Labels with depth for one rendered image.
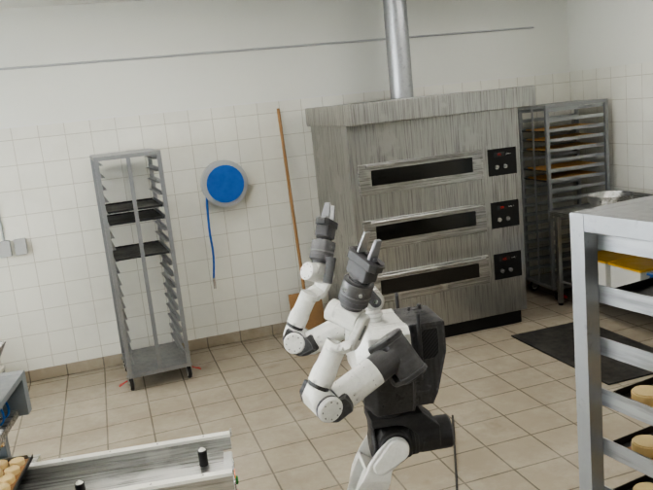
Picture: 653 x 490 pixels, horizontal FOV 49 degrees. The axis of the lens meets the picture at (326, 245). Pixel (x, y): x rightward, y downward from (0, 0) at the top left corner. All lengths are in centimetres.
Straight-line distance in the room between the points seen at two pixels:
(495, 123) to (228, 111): 225
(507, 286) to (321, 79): 244
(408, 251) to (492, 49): 238
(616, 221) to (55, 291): 561
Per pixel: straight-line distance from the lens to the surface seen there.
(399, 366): 216
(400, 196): 575
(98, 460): 277
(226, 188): 622
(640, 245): 118
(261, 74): 643
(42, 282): 640
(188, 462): 271
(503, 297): 634
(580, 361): 129
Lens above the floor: 203
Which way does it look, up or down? 11 degrees down
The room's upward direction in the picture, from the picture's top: 6 degrees counter-clockwise
